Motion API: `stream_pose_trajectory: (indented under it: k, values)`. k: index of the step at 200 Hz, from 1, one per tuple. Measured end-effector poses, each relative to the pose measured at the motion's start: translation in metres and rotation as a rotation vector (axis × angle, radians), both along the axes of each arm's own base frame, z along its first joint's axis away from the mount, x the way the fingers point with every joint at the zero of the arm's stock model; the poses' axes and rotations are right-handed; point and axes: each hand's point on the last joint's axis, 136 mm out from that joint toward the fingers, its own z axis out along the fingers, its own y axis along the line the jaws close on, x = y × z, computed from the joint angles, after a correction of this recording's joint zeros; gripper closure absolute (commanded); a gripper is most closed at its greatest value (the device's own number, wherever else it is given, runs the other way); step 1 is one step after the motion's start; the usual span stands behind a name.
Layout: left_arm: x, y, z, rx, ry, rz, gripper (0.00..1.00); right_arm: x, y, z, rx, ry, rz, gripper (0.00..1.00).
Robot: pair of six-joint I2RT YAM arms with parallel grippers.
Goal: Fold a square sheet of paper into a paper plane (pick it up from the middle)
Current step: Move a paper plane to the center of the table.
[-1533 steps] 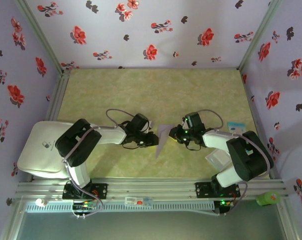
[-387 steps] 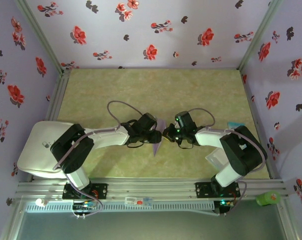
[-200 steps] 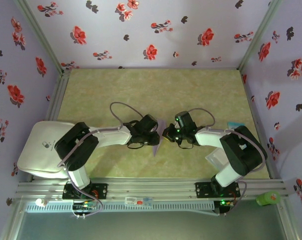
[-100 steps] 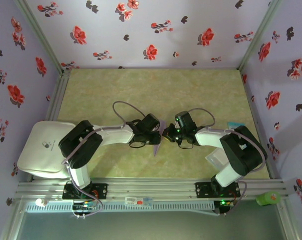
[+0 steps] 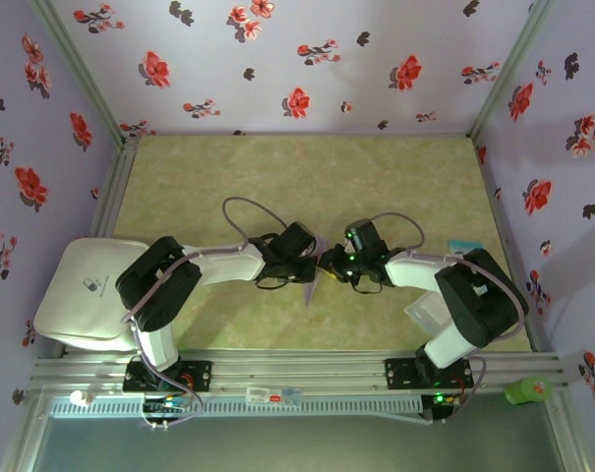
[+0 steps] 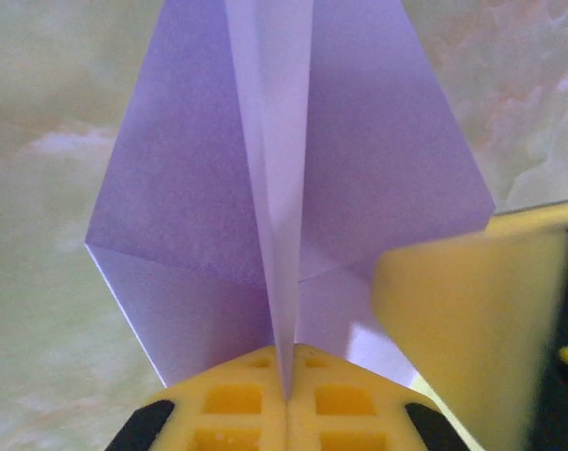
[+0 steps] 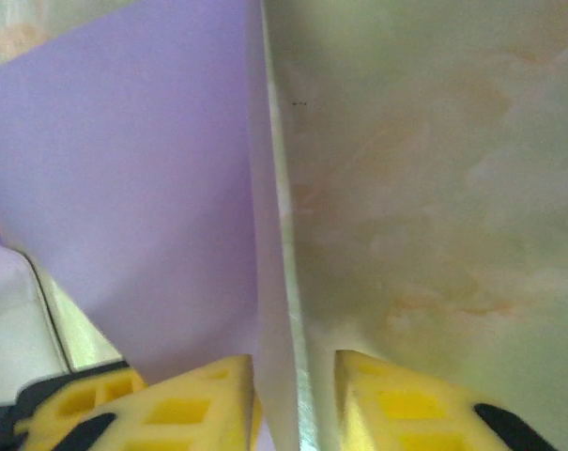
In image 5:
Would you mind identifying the blue white packet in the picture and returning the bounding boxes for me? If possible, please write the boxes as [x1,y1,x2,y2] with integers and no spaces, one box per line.
[446,239,486,257]

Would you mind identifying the long aluminium frame rail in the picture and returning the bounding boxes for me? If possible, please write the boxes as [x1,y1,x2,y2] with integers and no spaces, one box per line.
[30,349,571,394]

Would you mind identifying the aluminium corner post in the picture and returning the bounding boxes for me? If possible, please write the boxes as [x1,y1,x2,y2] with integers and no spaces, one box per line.
[27,0,134,147]
[466,0,559,139]

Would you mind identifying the lilac square paper sheet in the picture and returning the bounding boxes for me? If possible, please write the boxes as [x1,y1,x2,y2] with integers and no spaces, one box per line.
[302,236,330,309]

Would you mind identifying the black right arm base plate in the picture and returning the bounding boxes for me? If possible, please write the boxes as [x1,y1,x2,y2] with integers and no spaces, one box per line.
[384,357,475,392]

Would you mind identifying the aluminium side rail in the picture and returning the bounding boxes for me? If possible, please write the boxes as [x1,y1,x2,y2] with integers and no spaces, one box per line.
[471,135,549,353]
[88,135,142,242]

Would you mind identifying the white slotted cable duct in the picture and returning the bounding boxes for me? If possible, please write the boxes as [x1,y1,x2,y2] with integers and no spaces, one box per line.
[48,395,424,419]

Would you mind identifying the white red label sticker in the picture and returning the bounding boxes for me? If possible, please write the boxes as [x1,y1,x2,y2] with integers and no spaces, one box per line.
[246,386,283,405]

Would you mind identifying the green cylindrical container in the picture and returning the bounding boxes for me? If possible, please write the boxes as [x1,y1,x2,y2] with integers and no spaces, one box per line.
[504,376,555,407]

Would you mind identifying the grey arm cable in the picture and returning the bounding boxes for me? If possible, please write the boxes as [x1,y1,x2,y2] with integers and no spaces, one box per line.
[370,211,529,425]
[122,196,291,432]

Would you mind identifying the grey left arm cable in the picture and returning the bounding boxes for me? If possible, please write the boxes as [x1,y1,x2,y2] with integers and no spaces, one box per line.
[122,196,291,432]

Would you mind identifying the grey right arm cable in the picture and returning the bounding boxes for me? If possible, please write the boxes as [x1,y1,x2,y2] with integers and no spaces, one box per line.
[370,211,529,425]

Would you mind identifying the black controller board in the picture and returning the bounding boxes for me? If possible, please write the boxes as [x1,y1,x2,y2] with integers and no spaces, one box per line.
[421,391,463,425]
[143,392,190,415]

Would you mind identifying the grey metal panel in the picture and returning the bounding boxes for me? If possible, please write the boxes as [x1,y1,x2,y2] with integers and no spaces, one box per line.
[30,416,566,472]

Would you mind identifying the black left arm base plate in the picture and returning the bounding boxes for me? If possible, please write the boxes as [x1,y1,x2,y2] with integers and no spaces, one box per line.
[123,360,213,394]

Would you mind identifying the clear plastic box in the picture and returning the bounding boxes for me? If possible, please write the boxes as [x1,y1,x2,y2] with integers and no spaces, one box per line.
[404,292,450,335]

